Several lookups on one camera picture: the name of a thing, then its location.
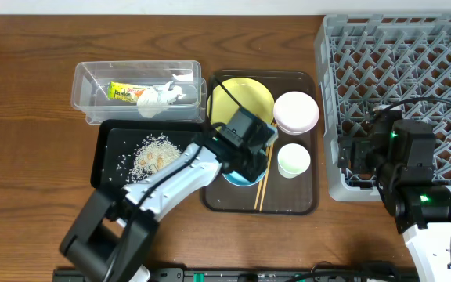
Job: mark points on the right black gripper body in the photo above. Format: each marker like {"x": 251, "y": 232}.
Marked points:
{"x": 362, "y": 148}

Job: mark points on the grey dishwasher rack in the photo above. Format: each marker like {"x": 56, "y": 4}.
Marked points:
{"x": 364, "y": 61}

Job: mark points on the wooden chopstick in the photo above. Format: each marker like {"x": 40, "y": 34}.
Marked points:
{"x": 264, "y": 192}
{"x": 260, "y": 192}

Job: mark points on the black tray bin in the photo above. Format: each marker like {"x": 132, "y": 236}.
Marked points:
{"x": 118, "y": 142}

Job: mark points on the light blue bowl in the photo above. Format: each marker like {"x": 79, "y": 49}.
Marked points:
{"x": 238, "y": 180}

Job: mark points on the left wooden chopstick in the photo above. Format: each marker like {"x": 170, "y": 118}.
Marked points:
{"x": 260, "y": 192}

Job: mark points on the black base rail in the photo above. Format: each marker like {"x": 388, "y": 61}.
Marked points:
{"x": 181, "y": 275}

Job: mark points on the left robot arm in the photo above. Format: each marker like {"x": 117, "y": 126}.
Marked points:
{"x": 113, "y": 233}

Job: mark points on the right wooden chopstick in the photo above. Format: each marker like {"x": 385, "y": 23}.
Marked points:
{"x": 264, "y": 192}

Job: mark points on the white tissue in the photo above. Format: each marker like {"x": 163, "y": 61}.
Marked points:
{"x": 158, "y": 98}

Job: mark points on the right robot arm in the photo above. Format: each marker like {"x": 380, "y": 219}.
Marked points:
{"x": 399, "y": 153}

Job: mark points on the yellow plate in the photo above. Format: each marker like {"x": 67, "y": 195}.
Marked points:
{"x": 251, "y": 94}

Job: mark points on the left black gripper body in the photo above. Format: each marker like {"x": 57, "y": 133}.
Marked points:
{"x": 251, "y": 168}

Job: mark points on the pink bowl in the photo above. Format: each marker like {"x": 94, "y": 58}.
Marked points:
{"x": 296, "y": 112}

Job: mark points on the clear plastic bin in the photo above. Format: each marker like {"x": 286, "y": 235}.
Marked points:
{"x": 91, "y": 81}

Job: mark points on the rice food scraps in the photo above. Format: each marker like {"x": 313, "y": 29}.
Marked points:
{"x": 148, "y": 157}

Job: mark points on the yellow green snack wrapper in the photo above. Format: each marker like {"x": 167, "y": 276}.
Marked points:
{"x": 125, "y": 92}

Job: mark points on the pale green cup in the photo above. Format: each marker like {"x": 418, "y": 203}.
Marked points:
{"x": 293, "y": 159}

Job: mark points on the brown plastic serving tray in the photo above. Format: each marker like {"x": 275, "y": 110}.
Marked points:
{"x": 274, "y": 194}

